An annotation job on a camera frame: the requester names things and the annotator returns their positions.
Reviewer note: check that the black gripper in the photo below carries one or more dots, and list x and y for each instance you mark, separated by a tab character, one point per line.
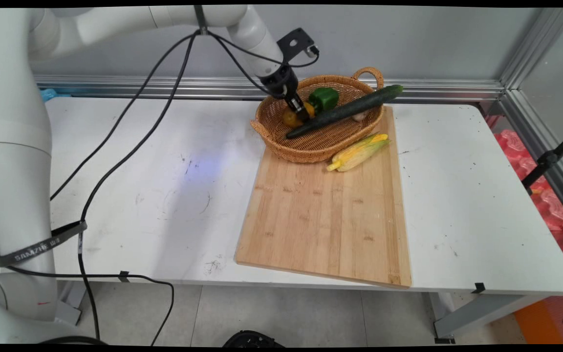
280	82

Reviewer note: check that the pale garlic bulb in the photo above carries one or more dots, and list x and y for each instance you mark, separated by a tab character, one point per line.
359	116

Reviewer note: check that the black table edge clip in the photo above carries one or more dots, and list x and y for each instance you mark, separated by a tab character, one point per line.
123	276
478	288

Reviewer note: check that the grey robot base bracket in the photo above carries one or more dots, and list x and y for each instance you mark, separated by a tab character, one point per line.
69	310

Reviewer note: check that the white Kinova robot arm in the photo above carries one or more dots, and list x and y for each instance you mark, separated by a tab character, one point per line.
17	171

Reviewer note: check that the black tripod stand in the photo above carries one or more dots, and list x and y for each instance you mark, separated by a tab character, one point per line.
548	159

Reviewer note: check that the upright aluminium frame post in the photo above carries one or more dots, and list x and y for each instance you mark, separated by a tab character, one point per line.
535	46

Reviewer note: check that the blue plastic bag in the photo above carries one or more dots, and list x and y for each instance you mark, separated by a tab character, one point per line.
49	94

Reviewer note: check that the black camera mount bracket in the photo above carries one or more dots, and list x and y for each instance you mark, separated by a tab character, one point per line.
295	43

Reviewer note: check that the long aluminium frame rail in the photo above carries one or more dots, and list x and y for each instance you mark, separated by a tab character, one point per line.
408	90

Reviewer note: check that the yellow bell pepper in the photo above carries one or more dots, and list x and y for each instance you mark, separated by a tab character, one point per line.
291	119

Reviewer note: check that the woven wicker basket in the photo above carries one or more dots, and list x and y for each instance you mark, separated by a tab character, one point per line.
311	146

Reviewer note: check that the green bell pepper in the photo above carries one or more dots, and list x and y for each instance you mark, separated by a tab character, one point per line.
325	99

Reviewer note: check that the red bubble wrap sheet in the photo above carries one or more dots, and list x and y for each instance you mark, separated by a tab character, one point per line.
552	205

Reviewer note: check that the dark green cucumber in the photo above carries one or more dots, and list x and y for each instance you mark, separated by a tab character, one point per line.
350	110

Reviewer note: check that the orange floor object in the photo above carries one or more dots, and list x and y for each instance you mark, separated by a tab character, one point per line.
538	325

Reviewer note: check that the round black object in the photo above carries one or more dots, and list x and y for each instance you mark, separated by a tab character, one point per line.
252	339

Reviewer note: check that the short aluminium frame rail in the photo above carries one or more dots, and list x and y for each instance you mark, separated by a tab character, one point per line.
530	132

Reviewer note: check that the grey metal table leg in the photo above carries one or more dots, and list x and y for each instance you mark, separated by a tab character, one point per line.
477	310

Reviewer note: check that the bamboo cutting board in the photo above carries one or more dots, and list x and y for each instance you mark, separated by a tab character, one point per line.
320	220

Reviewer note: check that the corn cob with husk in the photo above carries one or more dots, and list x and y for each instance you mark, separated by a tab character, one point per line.
357	154

